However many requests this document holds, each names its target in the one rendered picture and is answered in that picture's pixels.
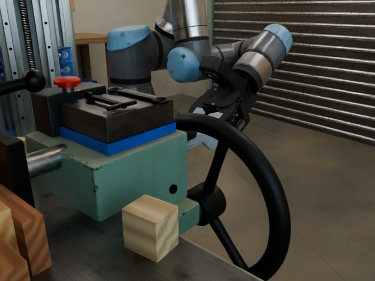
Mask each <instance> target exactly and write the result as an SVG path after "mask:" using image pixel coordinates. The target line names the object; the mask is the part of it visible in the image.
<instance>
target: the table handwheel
mask: <svg viewBox="0 0 375 281"><path fill-rule="evenodd" d="M175 121H176V122H175V123H176V129H177V130H181V131H183V132H198V133H202V134H206V135H208V136H210V137H213V138H215V139H216V140H218V144H217V148H216V150H215V153H214V157H213V161H212V163H211V166H210V169H209V172H208V175H207V177H206V180H205V181H204V182H202V183H200V184H198V185H196V186H194V187H193V188H191V189H189V190H188V191H187V196H186V197H187V198H189V199H191V200H193V201H196V202H198V203H199V205H200V207H199V223H198V224H197V225H198V226H205V225H207V224H210V226H211V227H212V229H213V230H214V232H215V234H216V235H217V237H218V239H219V240H220V242H221V243H222V245H223V246H224V248H225V250H226V251H227V253H228V255H229V257H230V258H231V260H232V262H233V264H234V265H236V266H238V267H240V268H242V269H244V270H245V271H247V272H249V273H251V274H253V275H255V276H257V277H258V278H260V279H262V280H264V281H268V280H269V279H270V278H272V277H273V276H274V275H275V274H276V272H277V271H278V270H279V269H280V267H281V265H282V264H283V262H284V260H285V257H286V255H287V252H288V249H289V244H290V237H291V218H290V210H289V205H288V202H287V198H286V195H285V192H284V189H283V187H282V184H281V182H280V179H279V177H278V175H277V174H276V172H275V170H274V169H273V167H272V165H271V164H270V162H269V160H268V159H267V158H266V156H265V155H264V154H263V152H262V151H261V150H260V149H259V148H258V147H257V146H256V145H255V144H254V142H253V141H251V140H250V139H249V138H248V137H247V136H246V135H245V134H244V133H242V132H241V131H240V130H239V129H237V128H236V127H234V126H232V125H231V124H229V123H227V122H225V121H223V120H221V119H219V118H216V117H213V116H210V115H206V114H200V113H185V114H179V115H176V116H175ZM228 148H230V149H231V150H232V151H233V152H234V153H235V154H236V155H237V156H238V157H239V158H240V159H241V160H242V161H243V162H244V164H245V165H246V166H247V167H248V169H249V170H250V172H251V173H252V174H253V177H254V178H255V180H256V181H257V183H258V185H259V187H260V189H261V192H262V194H263V197H264V200H265V203H266V206H267V211H268V218H269V226H270V231H269V238H268V244H267V247H266V250H265V252H264V254H263V255H262V257H261V258H260V260H259V261H258V262H257V263H255V265H253V266H251V267H248V266H247V264H246V262H245V261H244V260H243V258H242V256H241V255H240V253H239V251H238V250H237V248H236V247H235V245H234V244H233V242H232V240H231V238H230V236H229V235H228V233H227V231H226V229H225V227H224V226H223V224H222V222H221V220H220V218H219V216H220V215H221V214H223V212H224V211H225V209H226V199H225V196H224V193H223V192H222V190H221V189H220V188H219V187H218V186H217V185H216V183H217V180H218V177H219V173H220V170H221V167H222V164H223V162H224V159H225V156H226V153H227V151H228Z"/></svg>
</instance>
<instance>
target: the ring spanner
mask: <svg viewBox="0 0 375 281"><path fill-rule="evenodd" d="M107 92H109V93H119V94H123V95H128V96H132V97H135V98H140V99H144V100H149V101H152V102H153V103H154V104H158V105H163V104H168V103H169V102H170V99H169V98H167V97H154V96H149V95H145V94H140V93H135V92H132V91H127V90H123V88H122V87H110V88H108V89H107Z"/></svg>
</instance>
